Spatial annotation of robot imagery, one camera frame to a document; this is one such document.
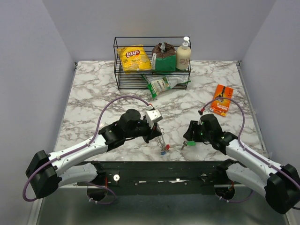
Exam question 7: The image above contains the black wire rack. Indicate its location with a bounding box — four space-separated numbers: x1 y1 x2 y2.
113 36 191 90

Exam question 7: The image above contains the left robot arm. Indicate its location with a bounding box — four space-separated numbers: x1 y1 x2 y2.
25 109 163 199

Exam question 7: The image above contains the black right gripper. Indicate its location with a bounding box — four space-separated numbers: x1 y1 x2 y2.
183 120 212 142

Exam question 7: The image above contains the yellow Lays chips bag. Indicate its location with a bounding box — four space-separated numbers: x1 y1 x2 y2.
117 45 152 73

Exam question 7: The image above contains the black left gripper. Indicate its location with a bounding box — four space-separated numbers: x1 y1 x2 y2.
125 117 162 144

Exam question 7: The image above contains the green brown paper bag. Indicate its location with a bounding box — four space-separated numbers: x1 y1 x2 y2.
151 42 176 74

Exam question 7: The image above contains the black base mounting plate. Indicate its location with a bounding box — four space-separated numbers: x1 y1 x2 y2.
91 159 235 196

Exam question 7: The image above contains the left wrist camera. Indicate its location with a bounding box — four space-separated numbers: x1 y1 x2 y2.
145 109 163 128

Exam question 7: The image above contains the green white snack bag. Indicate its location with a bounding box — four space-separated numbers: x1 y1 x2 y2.
142 75 190 98

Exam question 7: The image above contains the cream lotion pump bottle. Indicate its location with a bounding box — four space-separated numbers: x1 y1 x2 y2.
176 36 191 70

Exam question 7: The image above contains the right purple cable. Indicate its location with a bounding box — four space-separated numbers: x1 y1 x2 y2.
198 97 300 210

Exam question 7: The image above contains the orange razor box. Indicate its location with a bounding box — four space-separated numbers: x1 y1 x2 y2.
210 84 233 117

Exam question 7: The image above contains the silver keyring disc with rings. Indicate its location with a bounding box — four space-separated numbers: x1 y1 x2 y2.
157 126 167 152

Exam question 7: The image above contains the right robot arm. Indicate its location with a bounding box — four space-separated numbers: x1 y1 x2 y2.
183 114 300 214

